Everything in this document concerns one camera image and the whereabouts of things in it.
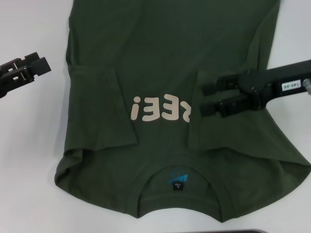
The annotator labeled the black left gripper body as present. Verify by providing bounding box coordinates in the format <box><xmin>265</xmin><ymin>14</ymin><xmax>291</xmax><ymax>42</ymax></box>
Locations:
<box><xmin>0</xmin><ymin>62</ymin><xmax>19</xmax><ymax>98</ymax></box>

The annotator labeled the dark green FREE t-shirt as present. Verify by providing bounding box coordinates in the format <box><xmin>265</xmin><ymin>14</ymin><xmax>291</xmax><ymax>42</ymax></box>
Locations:
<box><xmin>55</xmin><ymin>0</ymin><xmax>311</xmax><ymax>225</ymax></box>

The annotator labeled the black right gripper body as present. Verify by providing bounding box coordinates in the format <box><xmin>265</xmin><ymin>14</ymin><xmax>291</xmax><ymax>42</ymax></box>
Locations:
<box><xmin>237</xmin><ymin>58</ymin><xmax>311</xmax><ymax>110</ymax></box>

